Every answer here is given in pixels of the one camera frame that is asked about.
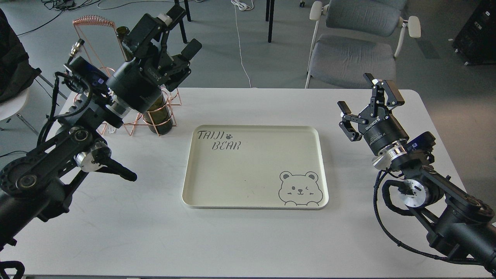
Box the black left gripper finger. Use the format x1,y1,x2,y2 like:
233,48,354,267
171,39,203,72
122,5,186,65

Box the black table legs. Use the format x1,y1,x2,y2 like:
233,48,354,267
183,0,275,43

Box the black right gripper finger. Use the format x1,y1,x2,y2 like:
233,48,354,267
337,101,367,141
363,73,405,117

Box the black cabinet right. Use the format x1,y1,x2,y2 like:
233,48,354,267
452,0,496,65

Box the dark green wine bottle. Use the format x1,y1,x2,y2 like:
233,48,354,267
115,26,172,136

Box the white chair with black coat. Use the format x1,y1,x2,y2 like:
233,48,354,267
0,8,68,141

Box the grey office chair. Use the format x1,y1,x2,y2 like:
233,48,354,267
305,0,421,89

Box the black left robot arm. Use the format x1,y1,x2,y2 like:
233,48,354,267
0,3,202,248

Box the cream bear tray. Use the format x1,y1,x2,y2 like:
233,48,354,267
182,125,329,210

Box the copper wire bottle rack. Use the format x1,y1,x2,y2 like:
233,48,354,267
72,15,182,136

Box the white floor cable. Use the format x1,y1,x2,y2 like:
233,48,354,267
231,0,255,88

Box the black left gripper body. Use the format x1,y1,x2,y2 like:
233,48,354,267
107,55,191,113

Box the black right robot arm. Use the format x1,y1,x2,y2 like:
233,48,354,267
337,73,496,276

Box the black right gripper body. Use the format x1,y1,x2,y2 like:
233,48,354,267
358,109,409,156

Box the black floor cables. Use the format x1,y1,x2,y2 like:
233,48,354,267
17,0,101,36

